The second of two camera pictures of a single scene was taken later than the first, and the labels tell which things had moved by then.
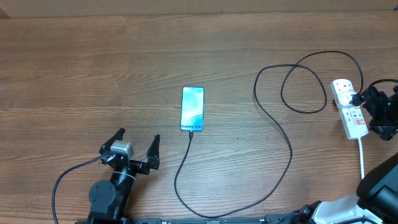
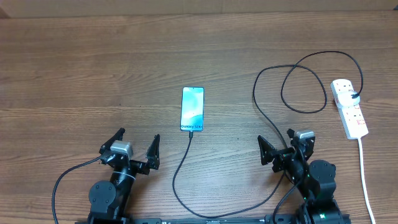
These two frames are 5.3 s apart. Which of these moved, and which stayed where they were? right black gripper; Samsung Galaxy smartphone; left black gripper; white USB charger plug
Moved: right black gripper
Stayed: white USB charger plug; Samsung Galaxy smartphone; left black gripper
